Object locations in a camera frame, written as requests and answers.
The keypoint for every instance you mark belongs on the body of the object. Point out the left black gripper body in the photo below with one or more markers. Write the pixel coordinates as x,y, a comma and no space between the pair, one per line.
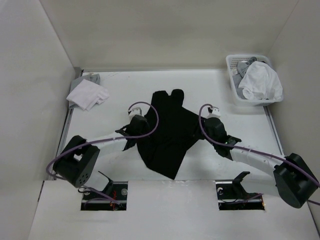
143,132

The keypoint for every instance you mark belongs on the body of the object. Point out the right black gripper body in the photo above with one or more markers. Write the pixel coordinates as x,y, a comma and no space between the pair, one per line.
203,120

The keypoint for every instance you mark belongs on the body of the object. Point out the black tank top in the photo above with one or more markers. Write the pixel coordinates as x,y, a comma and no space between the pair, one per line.
177,131

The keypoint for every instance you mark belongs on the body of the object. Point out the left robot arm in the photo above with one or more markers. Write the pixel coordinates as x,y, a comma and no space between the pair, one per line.
77,166

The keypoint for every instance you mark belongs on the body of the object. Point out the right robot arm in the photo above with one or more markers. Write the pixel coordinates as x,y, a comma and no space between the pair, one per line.
286,177

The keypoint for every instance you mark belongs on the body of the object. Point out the folded white tank top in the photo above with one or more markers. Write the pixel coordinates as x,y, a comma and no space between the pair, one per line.
87,94

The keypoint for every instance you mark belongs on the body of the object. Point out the white tank top in basket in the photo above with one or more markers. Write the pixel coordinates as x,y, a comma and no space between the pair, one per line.
261,82

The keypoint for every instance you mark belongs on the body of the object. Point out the folded grey tank top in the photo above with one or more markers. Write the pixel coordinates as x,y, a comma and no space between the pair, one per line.
95,78

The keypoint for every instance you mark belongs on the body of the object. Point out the grey tank top in basket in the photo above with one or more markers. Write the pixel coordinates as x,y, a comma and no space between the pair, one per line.
241,68

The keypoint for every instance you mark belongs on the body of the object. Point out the white plastic laundry basket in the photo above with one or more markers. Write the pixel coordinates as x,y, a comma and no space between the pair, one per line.
239,100

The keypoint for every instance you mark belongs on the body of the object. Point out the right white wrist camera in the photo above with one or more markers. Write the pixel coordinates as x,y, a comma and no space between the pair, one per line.
213,112

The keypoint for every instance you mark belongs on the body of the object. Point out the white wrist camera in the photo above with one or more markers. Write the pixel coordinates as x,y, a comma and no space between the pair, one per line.
135,111
213,112

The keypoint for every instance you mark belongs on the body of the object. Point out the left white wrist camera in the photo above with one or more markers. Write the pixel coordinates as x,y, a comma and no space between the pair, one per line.
135,111

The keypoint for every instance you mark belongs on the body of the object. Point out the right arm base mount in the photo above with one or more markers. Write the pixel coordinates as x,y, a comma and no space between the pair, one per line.
232,197

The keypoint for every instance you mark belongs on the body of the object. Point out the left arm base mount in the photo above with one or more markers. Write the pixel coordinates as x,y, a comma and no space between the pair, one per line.
113,198

